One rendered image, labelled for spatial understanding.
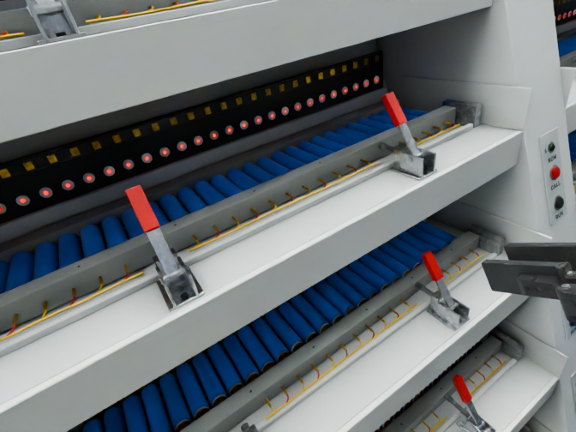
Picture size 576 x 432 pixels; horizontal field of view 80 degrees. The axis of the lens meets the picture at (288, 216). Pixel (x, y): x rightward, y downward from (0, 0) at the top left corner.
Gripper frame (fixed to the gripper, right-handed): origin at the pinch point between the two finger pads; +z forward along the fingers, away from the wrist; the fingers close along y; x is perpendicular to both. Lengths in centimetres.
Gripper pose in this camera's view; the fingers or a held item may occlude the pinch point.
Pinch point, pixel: (537, 268)
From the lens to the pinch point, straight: 37.0
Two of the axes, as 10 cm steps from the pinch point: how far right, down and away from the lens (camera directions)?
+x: -4.0, -9.1, -0.9
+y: 8.3, -4.0, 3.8
